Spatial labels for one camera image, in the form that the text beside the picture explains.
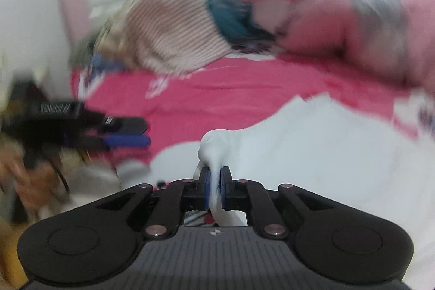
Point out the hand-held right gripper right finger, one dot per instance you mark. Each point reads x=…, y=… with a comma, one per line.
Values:
x=224, y=189

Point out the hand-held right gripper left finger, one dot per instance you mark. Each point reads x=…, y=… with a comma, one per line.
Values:
x=205, y=188

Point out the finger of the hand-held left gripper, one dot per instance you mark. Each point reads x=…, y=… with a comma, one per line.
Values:
x=125, y=142
x=125, y=126

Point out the white sweatshirt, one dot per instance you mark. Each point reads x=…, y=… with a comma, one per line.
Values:
x=323, y=157

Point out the person's left hand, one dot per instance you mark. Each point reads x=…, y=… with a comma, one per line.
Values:
x=34, y=188

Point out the white fleece cloth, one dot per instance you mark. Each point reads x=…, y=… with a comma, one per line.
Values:
x=102, y=184

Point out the pink floral fleece blanket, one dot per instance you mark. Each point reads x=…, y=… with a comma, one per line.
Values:
x=221, y=89

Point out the beige knitted cloth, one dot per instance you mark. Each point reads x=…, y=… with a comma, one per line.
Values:
x=170, y=28

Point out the teal striped pillow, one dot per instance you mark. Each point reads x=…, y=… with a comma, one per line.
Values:
x=231, y=14

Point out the pink grey floral duvet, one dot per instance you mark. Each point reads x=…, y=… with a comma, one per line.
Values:
x=323, y=4

